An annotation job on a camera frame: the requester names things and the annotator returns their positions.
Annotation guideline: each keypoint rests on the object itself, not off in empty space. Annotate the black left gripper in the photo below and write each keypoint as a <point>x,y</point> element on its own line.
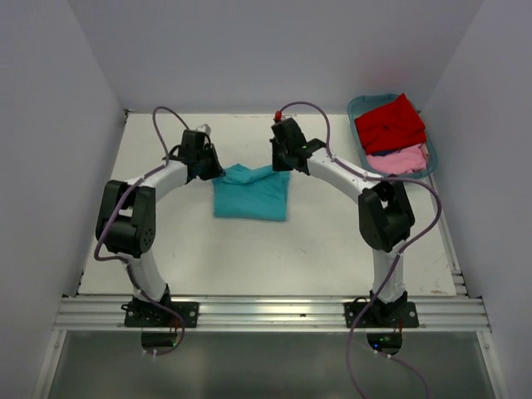
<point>216,170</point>

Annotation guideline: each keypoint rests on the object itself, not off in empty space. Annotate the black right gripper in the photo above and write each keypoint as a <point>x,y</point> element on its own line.
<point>277,165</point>

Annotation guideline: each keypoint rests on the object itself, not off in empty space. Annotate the turquoise t shirt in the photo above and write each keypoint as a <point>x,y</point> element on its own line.
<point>258,194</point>

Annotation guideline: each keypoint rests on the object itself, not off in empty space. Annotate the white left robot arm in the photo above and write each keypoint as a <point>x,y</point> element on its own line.
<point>126,223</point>

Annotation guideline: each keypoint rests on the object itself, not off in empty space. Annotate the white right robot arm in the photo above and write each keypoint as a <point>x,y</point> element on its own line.
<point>385,216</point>

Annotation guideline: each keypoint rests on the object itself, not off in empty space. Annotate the teal plastic basket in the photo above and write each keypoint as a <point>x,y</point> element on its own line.
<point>363,104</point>

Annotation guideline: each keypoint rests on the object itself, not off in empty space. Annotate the red t shirt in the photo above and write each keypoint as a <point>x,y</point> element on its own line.
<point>393,126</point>

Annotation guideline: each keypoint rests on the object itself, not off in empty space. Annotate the pink t shirt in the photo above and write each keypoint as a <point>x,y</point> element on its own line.
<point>405,161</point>

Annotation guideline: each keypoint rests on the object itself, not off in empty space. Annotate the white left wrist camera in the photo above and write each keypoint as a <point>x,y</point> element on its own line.
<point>205,128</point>

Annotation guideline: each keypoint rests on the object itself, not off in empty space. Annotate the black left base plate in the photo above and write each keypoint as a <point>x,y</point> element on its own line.
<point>183,313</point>

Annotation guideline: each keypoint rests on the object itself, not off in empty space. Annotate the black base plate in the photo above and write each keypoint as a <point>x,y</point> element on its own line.
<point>404,316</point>
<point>183,313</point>

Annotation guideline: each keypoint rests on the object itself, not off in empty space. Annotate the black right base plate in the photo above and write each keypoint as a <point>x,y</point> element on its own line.
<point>404,316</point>

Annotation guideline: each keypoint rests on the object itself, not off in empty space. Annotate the aluminium mounting rail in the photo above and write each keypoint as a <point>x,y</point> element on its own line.
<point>291,314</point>

